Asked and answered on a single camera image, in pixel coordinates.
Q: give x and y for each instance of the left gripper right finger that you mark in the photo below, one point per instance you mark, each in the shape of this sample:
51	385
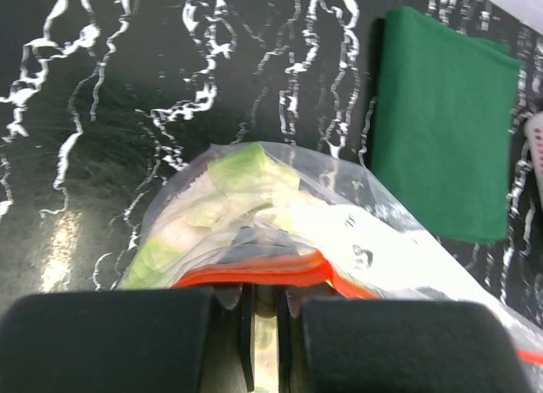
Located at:
331	344

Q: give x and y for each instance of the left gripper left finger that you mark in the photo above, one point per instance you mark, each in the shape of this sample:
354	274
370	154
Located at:
163	340

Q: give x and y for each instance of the green folded cloth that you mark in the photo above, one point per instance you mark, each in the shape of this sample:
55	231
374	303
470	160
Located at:
440	141

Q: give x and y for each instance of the clear zip top bag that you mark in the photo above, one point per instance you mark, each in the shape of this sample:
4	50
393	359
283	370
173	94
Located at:
343	228

